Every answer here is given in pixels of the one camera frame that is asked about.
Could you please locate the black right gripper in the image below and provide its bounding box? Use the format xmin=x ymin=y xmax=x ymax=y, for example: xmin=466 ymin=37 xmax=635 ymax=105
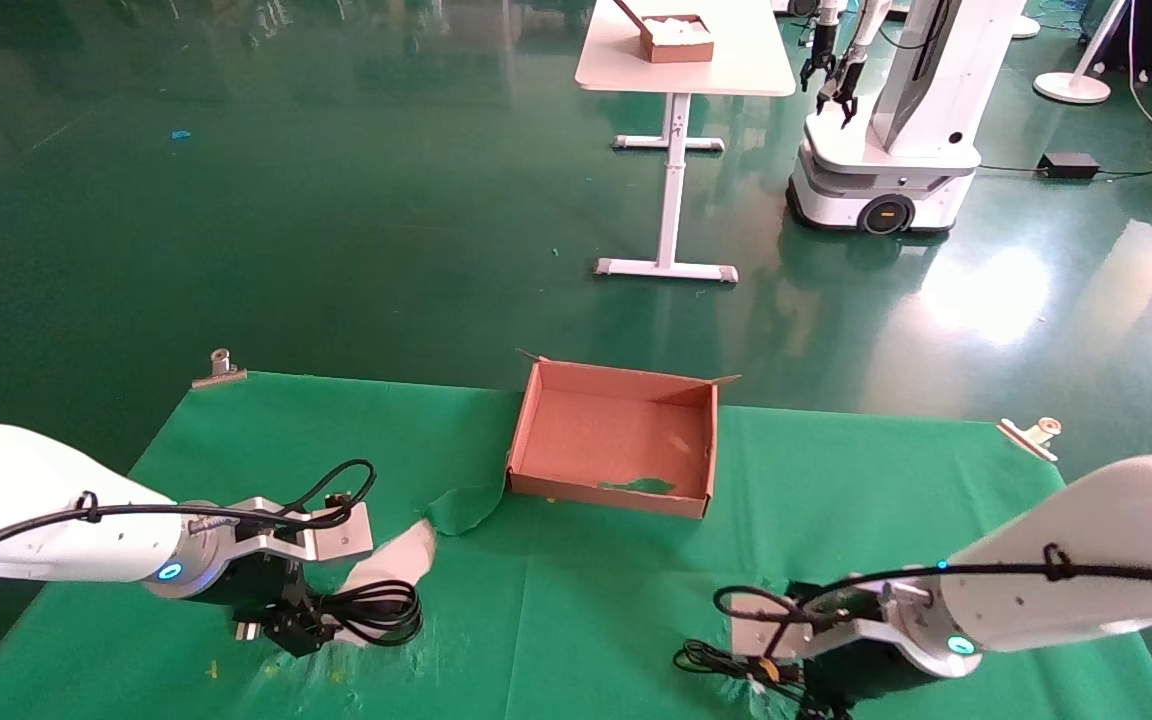
xmin=796 ymin=640 xmax=913 ymax=720

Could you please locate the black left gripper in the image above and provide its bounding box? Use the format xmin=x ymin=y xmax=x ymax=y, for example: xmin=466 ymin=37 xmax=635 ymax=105
xmin=211 ymin=553 xmax=337 ymax=658

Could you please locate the black power adapter with cable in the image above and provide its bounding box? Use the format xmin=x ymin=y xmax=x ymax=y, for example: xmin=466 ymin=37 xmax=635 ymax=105
xmin=234 ymin=580 xmax=425 ymax=658

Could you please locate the thin black USB cable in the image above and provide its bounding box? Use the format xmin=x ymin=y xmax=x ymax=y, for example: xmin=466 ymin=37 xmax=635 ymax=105
xmin=674 ymin=640 xmax=809 ymax=713

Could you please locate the open brown cardboard box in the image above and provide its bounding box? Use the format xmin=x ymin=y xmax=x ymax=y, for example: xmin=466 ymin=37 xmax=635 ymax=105
xmin=506 ymin=350 xmax=742 ymax=521

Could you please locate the small brown cardboard box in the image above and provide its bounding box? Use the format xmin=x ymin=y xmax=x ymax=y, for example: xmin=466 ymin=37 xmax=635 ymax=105
xmin=613 ymin=0 xmax=716 ymax=65

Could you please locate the silver metal binder clip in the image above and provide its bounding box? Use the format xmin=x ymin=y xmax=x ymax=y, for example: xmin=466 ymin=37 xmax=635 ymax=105
xmin=997 ymin=417 xmax=1063 ymax=464
xmin=191 ymin=348 xmax=248 ymax=390

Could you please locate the green table cloth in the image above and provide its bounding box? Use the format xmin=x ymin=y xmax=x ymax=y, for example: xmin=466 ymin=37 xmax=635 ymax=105
xmin=0 ymin=372 xmax=1152 ymax=720

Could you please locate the white wheeled background robot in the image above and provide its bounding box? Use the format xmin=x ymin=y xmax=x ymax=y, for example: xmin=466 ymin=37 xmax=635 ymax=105
xmin=786 ymin=0 xmax=1029 ymax=238

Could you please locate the black floor power brick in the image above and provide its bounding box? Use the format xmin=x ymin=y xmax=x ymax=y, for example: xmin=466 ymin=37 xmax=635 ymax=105
xmin=1037 ymin=152 xmax=1101 ymax=182

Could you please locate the black background robot gripper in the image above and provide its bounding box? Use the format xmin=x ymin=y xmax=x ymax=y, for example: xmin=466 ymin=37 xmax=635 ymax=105
xmin=820 ymin=55 xmax=863 ymax=130
xmin=800 ymin=44 xmax=838 ymax=94

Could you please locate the white stand with round base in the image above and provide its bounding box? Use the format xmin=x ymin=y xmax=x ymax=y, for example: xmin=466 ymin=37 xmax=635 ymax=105
xmin=1032 ymin=0 xmax=1133 ymax=107

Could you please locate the white packing filling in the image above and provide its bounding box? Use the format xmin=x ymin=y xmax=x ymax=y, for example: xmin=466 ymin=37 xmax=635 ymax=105
xmin=644 ymin=14 xmax=713 ymax=43

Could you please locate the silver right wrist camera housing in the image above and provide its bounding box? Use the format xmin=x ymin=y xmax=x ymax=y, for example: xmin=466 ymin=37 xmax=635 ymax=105
xmin=731 ymin=583 xmax=899 ymax=668

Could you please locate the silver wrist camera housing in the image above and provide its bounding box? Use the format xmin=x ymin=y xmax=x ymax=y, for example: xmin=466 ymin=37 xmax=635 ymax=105
xmin=191 ymin=497 xmax=375 ymax=567
xmin=731 ymin=583 xmax=899 ymax=668

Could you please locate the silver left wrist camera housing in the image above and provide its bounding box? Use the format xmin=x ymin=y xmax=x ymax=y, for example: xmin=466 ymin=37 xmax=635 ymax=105
xmin=191 ymin=497 xmax=375 ymax=567

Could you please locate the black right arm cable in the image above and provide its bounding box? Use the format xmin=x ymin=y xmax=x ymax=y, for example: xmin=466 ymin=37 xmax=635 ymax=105
xmin=713 ymin=544 xmax=1152 ymax=653

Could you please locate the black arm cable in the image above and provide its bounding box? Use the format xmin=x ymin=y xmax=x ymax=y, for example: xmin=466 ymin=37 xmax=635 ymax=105
xmin=713 ymin=544 xmax=1152 ymax=653
xmin=0 ymin=458 xmax=378 ymax=572

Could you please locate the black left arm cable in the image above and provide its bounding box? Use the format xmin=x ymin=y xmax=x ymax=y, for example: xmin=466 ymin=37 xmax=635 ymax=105
xmin=0 ymin=458 xmax=378 ymax=572

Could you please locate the white pedestal table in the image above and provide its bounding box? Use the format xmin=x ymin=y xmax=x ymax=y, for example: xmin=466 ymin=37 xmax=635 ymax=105
xmin=575 ymin=0 xmax=797 ymax=285

